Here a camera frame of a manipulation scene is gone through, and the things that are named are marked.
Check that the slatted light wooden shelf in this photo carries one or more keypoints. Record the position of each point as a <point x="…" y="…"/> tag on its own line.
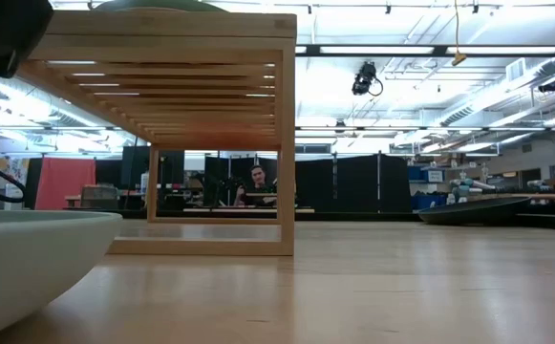
<point x="162" y="31"/>

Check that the teal transparent glass plate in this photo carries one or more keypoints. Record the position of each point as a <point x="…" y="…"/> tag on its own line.
<point x="468" y="212"/>

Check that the sage green ceramic plate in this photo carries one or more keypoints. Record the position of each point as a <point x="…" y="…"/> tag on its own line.
<point x="162" y="6"/>

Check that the white ceramic plate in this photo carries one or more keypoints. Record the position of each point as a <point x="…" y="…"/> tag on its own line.
<point x="28" y="258"/>

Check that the pale background robot arm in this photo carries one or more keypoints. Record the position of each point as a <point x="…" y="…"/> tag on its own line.
<point x="468" y="185"/>

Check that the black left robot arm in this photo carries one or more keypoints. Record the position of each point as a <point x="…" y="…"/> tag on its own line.
<point x="5" y="33"/>

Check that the person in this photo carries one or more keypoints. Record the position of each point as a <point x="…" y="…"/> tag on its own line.
<point x="258" y="179"/>

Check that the black fabric partition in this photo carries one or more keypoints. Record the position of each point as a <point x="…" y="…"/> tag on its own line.
<point x="172" y="167"/>
<point x="353" y="184"/>

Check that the blue storage bin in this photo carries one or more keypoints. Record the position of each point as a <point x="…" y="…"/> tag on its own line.
<point x="422" y="200"/>

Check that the white sign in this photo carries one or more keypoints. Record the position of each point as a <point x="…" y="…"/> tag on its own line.
<point x="435" y="176"/>

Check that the grey box on desk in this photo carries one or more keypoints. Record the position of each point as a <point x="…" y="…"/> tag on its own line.
<point x="98" y="195"/>

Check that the red cloth panel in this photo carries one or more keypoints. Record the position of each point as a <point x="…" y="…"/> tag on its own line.
<point x="64" y="184"/>

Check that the brown background table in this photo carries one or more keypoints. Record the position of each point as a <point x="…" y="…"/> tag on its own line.
<point x="554" y="196"/>

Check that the black ceiling speaker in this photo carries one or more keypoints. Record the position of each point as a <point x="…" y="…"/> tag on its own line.
<point x="549" y="86"/>

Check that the black overhead frame crossbeam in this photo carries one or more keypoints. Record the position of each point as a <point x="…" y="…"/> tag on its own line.
<point x="439" y="49"/>

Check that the silver ceiling air duct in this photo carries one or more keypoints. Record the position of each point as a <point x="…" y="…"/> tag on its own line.
<point x="473" y="110"/>

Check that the colourful wall poster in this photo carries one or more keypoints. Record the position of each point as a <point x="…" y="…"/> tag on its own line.
<point x="5" y="172"/>

